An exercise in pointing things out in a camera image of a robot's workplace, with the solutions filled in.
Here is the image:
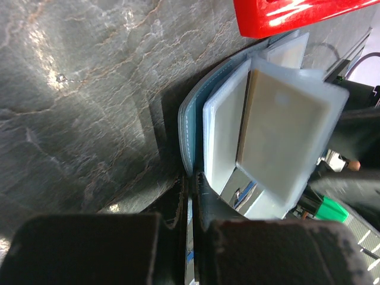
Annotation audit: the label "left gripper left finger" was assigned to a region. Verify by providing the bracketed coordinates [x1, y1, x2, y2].
[1, 178, 188, 284]

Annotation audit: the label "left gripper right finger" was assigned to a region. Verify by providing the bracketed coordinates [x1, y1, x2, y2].
[192, 172, 371, 284]

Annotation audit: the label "blue leather card holder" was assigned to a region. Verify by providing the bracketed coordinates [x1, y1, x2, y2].
[178, 31, 349, 220]

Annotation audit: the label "red plastic bin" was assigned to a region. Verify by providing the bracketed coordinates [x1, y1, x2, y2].
[233, 0, 379, 39]

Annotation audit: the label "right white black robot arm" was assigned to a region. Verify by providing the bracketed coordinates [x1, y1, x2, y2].
[327, 75, 379, 209]

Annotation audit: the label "green plastic block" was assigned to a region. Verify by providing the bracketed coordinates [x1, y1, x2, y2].
[315, 197, 349, 223]

